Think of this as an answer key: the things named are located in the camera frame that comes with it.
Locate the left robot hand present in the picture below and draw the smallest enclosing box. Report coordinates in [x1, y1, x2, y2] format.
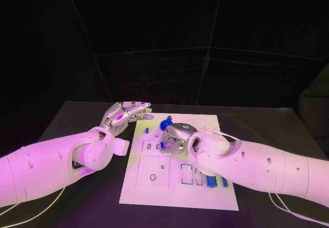
[98, 101, 154, 137]

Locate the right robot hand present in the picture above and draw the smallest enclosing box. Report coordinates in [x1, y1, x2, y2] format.
[158, 123, 199, 154]

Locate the white task board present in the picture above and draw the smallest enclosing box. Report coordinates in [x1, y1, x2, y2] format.
[118, 112, 239, 211]

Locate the blue gear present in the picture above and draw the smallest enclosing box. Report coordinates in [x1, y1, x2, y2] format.
[158, 119, 173, 131]

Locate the thick blue cylinder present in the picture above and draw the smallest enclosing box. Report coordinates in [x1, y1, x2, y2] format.
[205, 175, 218, 188]

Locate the white cable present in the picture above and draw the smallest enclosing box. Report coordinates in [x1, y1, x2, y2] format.
[0, 186, 66, 228]
[0, 202, 20, 215]
[268, 192, 329, 225]
[274, 193, 329, 227]
[199, 129, 241, 142]

